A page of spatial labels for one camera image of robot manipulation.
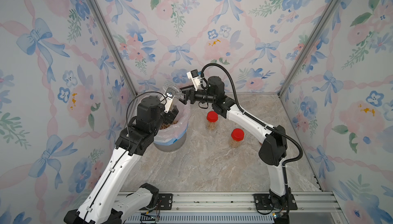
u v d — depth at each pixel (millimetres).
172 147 894
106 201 370
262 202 733
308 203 1242
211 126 997
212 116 909
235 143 916
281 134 525
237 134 815
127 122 412
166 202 741
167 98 530
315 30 845
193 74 662
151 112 443
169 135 702
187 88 729
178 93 638
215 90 624
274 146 510
